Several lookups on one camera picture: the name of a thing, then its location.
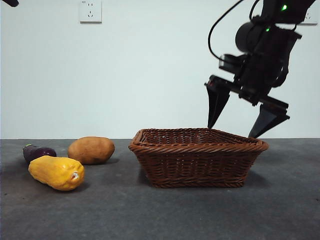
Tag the brown potato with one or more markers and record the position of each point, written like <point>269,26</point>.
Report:
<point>92,150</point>

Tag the yellow corn cob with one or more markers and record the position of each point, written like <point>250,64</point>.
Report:
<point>53,172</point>

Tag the brown wicker basket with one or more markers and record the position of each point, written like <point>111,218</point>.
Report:
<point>197,165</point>

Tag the white wall socket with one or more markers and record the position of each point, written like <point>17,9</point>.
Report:
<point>310,18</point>
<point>90,12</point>

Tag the purple eggplant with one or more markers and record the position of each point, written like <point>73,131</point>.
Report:
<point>33,152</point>

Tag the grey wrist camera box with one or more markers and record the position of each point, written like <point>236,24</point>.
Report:
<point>228,62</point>

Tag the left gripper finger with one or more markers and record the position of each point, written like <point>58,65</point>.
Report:
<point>8,2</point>

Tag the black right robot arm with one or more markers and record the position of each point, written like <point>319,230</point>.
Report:
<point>265,62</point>

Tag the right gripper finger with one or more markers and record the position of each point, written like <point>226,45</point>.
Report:
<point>267,120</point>
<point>216,102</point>

